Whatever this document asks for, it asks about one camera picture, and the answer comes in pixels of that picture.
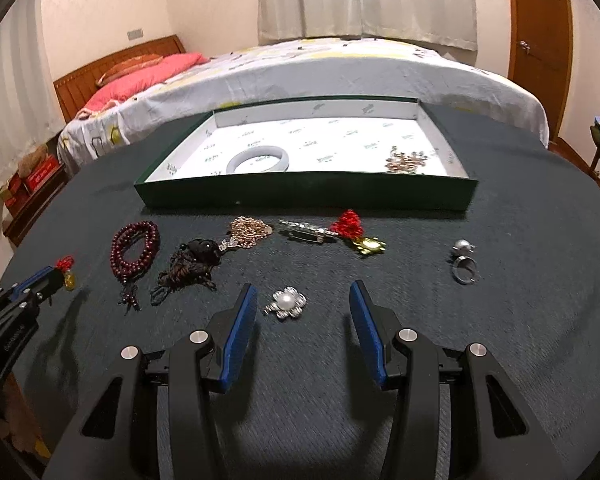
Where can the pearl flower brooch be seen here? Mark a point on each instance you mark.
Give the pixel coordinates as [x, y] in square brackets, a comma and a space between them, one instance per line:
[285, 302]

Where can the white jade bangle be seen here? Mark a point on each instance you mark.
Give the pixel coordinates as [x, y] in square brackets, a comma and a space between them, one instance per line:
[235, 162]

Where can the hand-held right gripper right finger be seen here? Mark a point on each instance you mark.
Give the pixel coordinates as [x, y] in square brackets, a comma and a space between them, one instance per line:
[367, 337]

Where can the wooden door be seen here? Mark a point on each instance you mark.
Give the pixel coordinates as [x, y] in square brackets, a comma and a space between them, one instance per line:
[540, 35]

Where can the bed with patterned sheet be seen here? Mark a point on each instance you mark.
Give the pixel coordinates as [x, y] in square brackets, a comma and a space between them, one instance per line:
[330, 72]

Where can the pink quilt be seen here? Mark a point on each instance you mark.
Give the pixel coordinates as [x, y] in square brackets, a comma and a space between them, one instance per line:
[130, 82]

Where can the sparkly rhinestone brooch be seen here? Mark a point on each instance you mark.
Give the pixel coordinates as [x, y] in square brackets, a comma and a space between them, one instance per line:
[405, 161]

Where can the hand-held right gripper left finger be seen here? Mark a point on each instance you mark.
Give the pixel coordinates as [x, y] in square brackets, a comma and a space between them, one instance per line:
[237, 337]

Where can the grey wall socket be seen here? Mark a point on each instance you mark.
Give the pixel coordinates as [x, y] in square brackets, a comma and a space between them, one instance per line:
[135, 34]

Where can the wooden headboard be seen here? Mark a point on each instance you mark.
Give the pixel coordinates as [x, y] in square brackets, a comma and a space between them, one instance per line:
[75, 82]

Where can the white shallow tray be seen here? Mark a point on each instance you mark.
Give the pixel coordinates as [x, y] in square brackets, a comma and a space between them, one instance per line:
[305, 195]

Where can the white striped window curtain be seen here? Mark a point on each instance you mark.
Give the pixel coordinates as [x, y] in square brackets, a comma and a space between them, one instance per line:
[365, 0]

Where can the red knot gold pendant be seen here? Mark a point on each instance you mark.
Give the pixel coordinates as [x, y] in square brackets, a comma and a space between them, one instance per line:
[350, 222]

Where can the orange pillow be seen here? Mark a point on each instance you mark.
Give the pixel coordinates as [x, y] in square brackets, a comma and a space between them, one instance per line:
[130, 64]

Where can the white side curtain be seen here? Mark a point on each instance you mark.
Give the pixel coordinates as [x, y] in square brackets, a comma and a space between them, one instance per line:
[15, 110]

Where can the red knot yellow pendant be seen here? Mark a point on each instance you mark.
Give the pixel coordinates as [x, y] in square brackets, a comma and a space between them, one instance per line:
[69, 280]

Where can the silver hair clip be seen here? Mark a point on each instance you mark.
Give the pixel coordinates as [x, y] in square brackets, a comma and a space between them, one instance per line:
[307, 232]

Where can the black tassel pendant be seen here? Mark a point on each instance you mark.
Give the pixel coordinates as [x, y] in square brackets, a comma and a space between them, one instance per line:
[200, 251]

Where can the red box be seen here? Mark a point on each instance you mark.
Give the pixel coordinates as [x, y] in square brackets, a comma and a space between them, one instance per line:
[37, 175]

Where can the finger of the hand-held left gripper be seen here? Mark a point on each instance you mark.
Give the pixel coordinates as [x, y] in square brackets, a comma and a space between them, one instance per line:
[42, 295]
[32, 280]

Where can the wooden nightstand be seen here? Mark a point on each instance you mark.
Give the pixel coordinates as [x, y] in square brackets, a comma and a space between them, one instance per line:
[35, 210]

